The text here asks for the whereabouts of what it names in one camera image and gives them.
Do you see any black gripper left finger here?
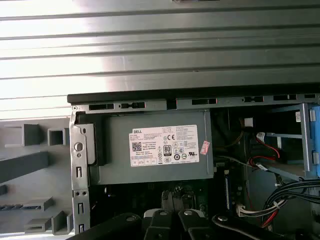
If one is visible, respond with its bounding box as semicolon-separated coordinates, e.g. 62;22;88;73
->
65;208;179;240

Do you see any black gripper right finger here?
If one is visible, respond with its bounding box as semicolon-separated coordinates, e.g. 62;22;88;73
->
177;209;288;240

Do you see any CPU socket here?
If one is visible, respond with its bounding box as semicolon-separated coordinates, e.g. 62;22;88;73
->
161;183;202;213

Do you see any green motherboard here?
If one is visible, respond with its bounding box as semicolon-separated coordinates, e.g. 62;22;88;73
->
94;172;251;226

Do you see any grey Dell power supply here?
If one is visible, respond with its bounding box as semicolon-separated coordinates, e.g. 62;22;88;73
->
87;109;215;186

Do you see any grey plastic parts rack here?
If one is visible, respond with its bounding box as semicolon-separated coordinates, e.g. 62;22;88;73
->
0;119;76;237

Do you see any black PC case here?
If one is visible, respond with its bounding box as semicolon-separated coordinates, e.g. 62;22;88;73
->
66;88;320;240

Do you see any grey metal drive cage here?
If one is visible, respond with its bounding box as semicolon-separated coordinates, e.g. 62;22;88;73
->
257;102;314;182

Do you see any blue plastic drive latch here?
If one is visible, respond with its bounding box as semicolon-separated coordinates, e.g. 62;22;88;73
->
308;104;320;179

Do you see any black cable bundle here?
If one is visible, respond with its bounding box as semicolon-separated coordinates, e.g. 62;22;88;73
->
259;179;320;227

